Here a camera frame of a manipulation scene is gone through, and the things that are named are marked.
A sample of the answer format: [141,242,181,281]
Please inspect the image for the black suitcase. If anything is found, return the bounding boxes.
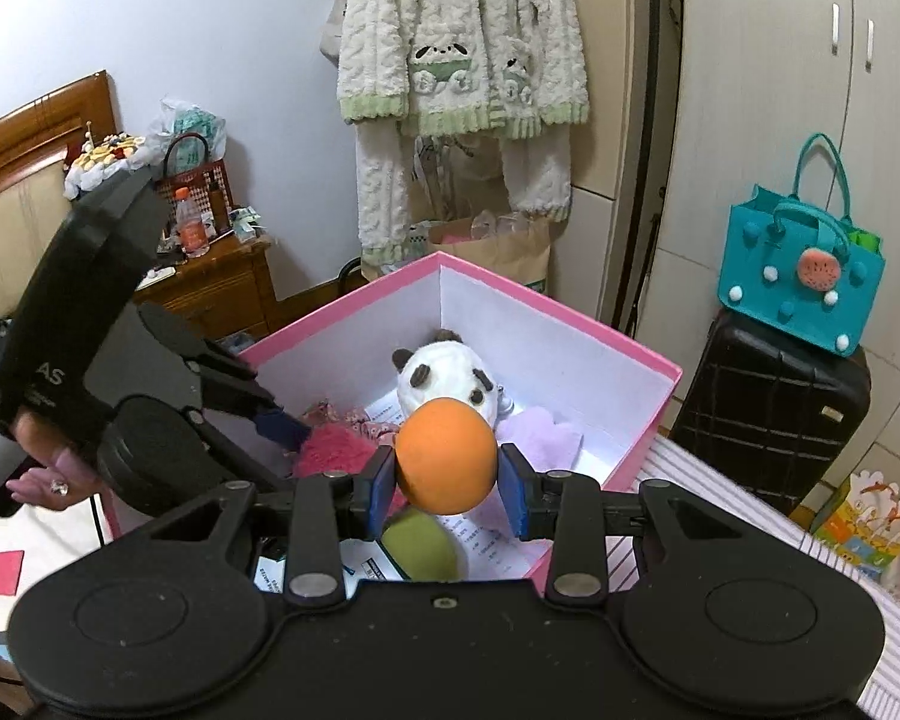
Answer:
[667,307,871,517]

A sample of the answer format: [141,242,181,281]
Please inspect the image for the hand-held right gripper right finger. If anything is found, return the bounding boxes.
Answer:
[499,444,755,607]

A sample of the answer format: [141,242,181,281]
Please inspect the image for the cream fluffy pajama jacket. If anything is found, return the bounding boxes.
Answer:
[336,0,590,140]

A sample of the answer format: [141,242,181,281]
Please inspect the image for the grey green patterned bag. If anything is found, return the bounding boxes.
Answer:
[360,221,430,282]

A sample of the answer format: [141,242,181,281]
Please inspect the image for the floral fabric scrunchie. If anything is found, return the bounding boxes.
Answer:
[300,399,400,443]

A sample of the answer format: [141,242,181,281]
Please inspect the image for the large green label paper bag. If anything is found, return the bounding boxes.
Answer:
[420,214,552,295]

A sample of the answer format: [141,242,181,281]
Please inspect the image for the woven basket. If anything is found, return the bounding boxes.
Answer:
[154,133,230,237]

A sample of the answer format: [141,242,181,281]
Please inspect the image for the crochet flower bouquet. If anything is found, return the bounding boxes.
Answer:
[64,133,147,202]

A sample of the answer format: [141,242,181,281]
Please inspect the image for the green printed white plastic bag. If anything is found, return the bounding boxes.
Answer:
[144,96,228,166]

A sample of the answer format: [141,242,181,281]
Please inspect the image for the orange drink bottle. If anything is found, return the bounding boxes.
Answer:
[174,187,211,260]

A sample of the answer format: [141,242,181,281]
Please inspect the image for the purple plush toy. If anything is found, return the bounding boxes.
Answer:
[495,406,584,481]

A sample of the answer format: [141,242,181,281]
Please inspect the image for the teal felt handbag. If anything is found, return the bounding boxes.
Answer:
[716,133,886,355]

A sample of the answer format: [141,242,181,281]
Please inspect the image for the beige wardrobe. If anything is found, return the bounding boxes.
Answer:
[570,0,900,518]

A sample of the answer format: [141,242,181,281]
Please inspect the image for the wooden nightstand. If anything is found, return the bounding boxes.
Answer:
[131,234,282,342]

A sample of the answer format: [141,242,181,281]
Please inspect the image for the green makeup sponge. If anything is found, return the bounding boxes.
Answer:
[381,508,462,583]

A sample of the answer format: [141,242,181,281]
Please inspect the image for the orange fruit toy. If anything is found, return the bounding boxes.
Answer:
[394,399,498,516]

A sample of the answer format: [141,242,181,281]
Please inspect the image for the colourful gift bag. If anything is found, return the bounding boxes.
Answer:
[810,469,900,582]

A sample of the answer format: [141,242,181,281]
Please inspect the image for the person's left hand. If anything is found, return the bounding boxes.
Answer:
[6,406,100,515]

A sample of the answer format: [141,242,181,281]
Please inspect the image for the wooden bed headboard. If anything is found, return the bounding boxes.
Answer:
[0,69,121,316]

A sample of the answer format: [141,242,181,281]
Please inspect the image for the pink cardboard box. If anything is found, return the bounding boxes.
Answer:
[101,251,683,601]

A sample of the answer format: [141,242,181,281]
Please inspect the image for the small green white packets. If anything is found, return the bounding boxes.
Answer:
[229,204,265,242]

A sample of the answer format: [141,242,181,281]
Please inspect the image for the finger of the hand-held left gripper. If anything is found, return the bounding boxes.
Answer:
[136,304,316,458]
[195,420,305,494]

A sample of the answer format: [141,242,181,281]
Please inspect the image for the white panda plush toy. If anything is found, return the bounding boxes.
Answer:
[390,330,512,428]

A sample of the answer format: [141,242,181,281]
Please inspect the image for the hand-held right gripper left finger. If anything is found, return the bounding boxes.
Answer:
[150,444,398,610]

